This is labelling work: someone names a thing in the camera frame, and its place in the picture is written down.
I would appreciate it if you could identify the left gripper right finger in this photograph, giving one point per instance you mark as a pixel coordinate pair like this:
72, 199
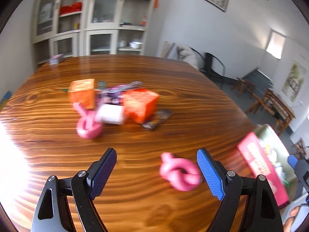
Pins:
261, 212

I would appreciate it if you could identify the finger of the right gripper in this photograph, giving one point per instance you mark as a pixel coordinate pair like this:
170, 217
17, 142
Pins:
293, 161

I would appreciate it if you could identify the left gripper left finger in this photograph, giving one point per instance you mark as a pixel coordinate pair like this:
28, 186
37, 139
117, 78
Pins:
53, 213

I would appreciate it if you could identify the pink knotted foam tube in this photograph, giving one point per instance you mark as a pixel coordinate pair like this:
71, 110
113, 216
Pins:
181, 173

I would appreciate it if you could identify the white gauze bandage roll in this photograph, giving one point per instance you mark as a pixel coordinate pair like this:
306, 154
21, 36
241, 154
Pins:
111, 114

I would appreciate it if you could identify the orange cube heart studs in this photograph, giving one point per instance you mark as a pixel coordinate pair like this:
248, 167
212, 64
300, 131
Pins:
140, 104

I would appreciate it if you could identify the person right hand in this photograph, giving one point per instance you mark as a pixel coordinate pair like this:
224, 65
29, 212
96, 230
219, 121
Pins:
297, 218

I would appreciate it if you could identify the pink metal tin box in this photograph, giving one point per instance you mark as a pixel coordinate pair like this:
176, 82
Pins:
265, 154

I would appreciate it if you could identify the wooden table with benches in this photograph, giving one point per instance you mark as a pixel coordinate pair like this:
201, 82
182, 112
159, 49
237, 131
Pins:
276, 107

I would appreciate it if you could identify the hanging scroll painting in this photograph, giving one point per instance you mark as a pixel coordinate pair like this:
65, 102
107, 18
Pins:
294, 81

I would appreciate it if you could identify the wooden stool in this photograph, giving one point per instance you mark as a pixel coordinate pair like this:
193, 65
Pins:
243, 86

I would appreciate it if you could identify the black metal chair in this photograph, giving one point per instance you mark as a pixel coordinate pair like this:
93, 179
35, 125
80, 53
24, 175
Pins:
213, 68

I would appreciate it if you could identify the orange cube spiral top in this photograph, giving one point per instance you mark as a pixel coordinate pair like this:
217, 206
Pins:
82, 91

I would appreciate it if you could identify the leopard print fabric pouch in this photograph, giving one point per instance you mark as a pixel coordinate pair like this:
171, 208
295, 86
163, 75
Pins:
112, 96

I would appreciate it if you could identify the white padded jacket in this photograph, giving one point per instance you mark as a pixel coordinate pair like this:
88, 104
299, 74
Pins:
186, 54

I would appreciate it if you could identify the wooden ruler stick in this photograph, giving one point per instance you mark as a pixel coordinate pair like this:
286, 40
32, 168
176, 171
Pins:
164, 49

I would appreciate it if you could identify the small card box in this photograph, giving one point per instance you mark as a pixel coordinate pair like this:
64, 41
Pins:
56, 59

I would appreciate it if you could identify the white bowl on shelf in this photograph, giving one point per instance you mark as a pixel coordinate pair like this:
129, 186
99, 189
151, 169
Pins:
135, 44

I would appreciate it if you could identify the grey glass door cabinet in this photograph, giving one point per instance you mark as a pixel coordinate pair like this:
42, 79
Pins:
103, 27

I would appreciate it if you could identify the red items on shelf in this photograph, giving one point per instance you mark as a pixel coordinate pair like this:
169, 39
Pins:
75, 7

